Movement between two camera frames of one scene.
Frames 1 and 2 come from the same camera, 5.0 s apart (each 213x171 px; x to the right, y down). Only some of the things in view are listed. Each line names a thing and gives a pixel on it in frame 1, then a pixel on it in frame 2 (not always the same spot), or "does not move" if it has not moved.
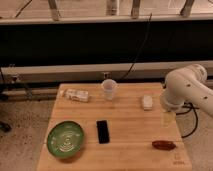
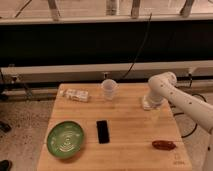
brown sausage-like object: x=164 y=145 does not move
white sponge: x=148 y=102 does not move
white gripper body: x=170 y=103 -> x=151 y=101
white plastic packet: x=76 y=95 does not move
